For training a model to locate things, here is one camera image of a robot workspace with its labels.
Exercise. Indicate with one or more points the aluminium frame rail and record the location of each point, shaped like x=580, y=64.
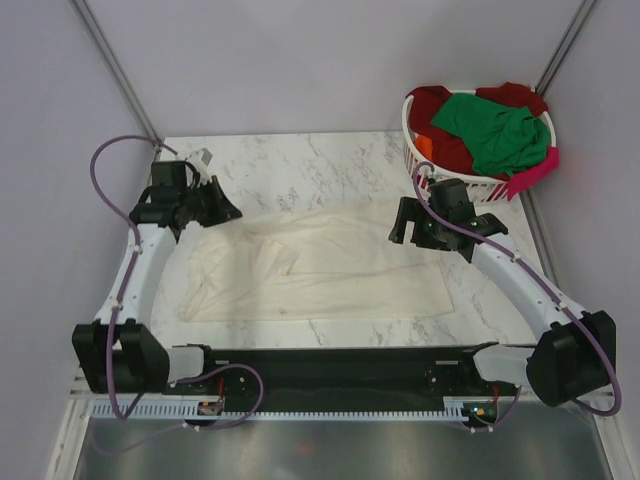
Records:
x=108, y=56

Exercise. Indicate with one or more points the green t shirt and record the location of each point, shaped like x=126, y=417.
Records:
x=500, y=139

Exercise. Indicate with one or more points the white slotted cable duct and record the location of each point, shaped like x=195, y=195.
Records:
x=213, y=409

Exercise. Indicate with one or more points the pink t shirt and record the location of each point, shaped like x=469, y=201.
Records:
x=525, y=180

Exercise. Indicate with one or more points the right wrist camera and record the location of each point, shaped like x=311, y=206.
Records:
x=449, y=198

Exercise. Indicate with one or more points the dark red t shirt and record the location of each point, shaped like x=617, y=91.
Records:
x=449, y=151

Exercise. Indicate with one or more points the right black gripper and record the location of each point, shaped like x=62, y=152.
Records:
x=409, y=210

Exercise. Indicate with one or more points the orange t shirt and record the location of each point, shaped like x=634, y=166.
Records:
x=425, y=146

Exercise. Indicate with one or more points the white laundry basket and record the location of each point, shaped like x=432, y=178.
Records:
x=482, y=189

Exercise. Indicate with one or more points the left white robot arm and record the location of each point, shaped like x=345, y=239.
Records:
x=117, y=351

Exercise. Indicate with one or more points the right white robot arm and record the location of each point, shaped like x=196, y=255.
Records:
x=575, y=350

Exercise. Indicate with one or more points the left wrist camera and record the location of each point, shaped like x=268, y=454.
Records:
x=197, y=163

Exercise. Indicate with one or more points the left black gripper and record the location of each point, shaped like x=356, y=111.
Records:
x=223, y=210

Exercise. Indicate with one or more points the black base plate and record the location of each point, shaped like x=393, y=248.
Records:
x=344, y=377

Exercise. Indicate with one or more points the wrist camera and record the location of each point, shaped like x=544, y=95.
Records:
x=449, y=198
x=197, y=163

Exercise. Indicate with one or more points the cream white t shirt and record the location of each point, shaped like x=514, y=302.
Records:
x=334, y=263

